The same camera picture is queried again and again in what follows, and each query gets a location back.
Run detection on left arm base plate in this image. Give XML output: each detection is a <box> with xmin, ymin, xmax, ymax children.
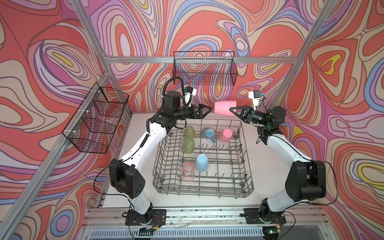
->
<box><xmin>122</xmin><ymin>209</ymin><xmax>167</xmax><ymax>227</ymax></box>

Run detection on blue floral ceramic mug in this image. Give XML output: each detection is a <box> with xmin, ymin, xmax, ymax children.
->
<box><xmin>201</xmin><ymin>127</ymin><xmax>216</xmax><ymax>144</ymax></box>

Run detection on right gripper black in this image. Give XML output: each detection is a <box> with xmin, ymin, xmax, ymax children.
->
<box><xmin>229</xmin><ymin>104</ymin><xmax>269</xmax><ymax>126</ymax></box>

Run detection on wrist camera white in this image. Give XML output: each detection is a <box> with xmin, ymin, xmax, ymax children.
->
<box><xmin>248</xmin><ymin>91</ymin><xmax>264</xmax><ymax>111</ymax></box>
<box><xmin>184</xmin><ymin>86</ymin><xmax>197</xmax><ymax>107</ymax></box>

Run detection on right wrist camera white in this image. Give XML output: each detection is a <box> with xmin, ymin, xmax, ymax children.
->
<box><xmin>248</xmin><ymin>91</ymin><xmax>264</xmax><ymax>111</ymax></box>

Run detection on light blue mug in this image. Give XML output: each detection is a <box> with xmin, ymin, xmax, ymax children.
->
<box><xmin>195</xmin><ymin>154</ymin><xmax>209</xmax><ymax>172</ymax></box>

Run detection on aluminium frame rails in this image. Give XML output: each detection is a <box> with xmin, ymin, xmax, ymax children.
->
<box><xmin>0</xmin><ymin>0</ymin><xmax>340</xmax><ymax>240</ymax></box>

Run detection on pink plastic cup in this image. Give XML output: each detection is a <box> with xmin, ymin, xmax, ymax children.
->
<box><xmin>214</xmin><ymin>101</ymin><xmax>237</xmax><ymax>116</ymax></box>
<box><xmin>219</xmin><ymin>129</ymin><xmax>233</xmax><ymax>143</ymax></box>

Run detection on grey wire dish rack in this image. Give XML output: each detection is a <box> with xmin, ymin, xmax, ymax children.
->
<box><xmin>153</xmin><ymin>118</ymin><xmax>254</xmax><ymax>199</ymax></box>

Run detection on green glass cup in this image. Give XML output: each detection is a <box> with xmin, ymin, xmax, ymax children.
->
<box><xmin>182</xmin><ymin>139</ymin><xmax>195</xmax><ymax>155</ymax></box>
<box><xmin>184</xmin><ymin>126</ymin><xmax>196</xmax><ymax>140</ymax></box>

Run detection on black wire basket back wall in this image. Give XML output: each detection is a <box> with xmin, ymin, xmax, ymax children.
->
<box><xmin>173</xmin><ymin>50</ymin><xmax>238</xmax><ymax>87</ymax></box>

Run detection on black wire basket left wall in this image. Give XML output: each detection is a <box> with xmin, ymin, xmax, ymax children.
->
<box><xmin>63</xmin><ymin>83</ymin><xmax>129</xmax><ymax>154</ymax></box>

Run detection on black wire basket wall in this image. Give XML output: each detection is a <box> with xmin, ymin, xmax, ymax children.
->
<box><xmin>63</xmin><ymin>83</ymin><xmax>129</xmax><ymax>154</ymax></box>
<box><xmin>173</xmin><ymin>50</ymin><xmax>238</xmax><ymax>87</ymax></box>

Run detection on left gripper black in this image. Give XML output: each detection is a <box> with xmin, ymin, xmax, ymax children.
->
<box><xmin>172</xmin><ymin>104</ymin><xmax>212</xmax><ymax>122</ymax></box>

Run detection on clear pink glass cup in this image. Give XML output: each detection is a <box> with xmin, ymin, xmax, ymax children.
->
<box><xmin>181</xmin><ymin>162</ymin><xmax>195</xmax><ymax>182</ymax></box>

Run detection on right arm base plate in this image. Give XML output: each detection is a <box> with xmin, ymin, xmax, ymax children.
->
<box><xmin>240</xmin><ymin>208</ymin><xmax>287</xmax><ymax>225</ymax></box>

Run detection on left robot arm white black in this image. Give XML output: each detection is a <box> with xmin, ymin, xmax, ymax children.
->
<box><xmin>109</xmin><ymin>87</ymin><xmax>212</xmax><ymax>216</ymax></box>

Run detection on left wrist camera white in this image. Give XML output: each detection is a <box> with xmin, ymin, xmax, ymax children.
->
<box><xmin>184</xmin><ymin>86</ymin><xmax>197</xmax><ymax>107</ymax></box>

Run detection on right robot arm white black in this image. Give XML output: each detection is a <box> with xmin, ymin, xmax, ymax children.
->
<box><xmin>229</xmin><ymin>106</ymin><xmax>327</xmax><ymax>222</ymax></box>

